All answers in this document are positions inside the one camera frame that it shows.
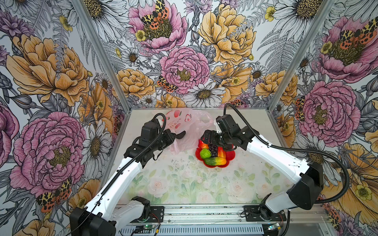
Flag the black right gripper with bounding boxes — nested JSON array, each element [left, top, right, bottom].
[[201, 129, 232, 149]]

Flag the pink plastic bag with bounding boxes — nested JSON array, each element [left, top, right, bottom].
[[165, 108, 214, 154]]

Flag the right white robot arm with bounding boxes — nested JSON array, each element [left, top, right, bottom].
[[200, 115, 324, 221]]

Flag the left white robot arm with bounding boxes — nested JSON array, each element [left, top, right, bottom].
[[69, 118, 186, 236]]

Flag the red flower-shaped plate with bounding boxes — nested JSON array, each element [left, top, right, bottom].
[[195, 146, 235, 168]]

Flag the orange red toy fruit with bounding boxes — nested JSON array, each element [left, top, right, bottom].
[[217, 147, 226, 159]]

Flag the dark purple toy grapes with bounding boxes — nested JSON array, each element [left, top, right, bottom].
[[208, 144, 218, 157]]

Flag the red toy apple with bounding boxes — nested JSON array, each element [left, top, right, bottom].
[[198, 140, 209, 149]]

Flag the green yellow toy mango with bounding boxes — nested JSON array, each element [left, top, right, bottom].
[[204, 157, 227, 166]]

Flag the green toy lime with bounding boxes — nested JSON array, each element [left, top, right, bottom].
[[199, 148, 212, 160]]

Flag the green circuit board left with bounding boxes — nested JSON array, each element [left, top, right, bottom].
[[135, 225, 158, 231]]

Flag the green circuit board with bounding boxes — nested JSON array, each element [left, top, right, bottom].
[[267, 223, 281, 231], [135, 225, 158, 231]]

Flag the green circuit board right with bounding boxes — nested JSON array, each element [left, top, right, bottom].
[[267, 223, 281, 231]]

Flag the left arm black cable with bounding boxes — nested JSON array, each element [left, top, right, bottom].
[[64, 112, 167, 236]]

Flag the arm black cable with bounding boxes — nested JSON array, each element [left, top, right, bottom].
[[223, 103, 350, 205], [64, 112, 167, 236]]

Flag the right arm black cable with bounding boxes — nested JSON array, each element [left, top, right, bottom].
[[223, 103, 350, 205]]

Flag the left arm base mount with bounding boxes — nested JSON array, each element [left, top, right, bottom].
[[132, 206, 165, 223]]

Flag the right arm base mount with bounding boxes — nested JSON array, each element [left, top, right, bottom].
[[240, 205, 287, 222]]

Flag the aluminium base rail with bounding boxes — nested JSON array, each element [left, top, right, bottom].
[[117, 204, 336, 236]]

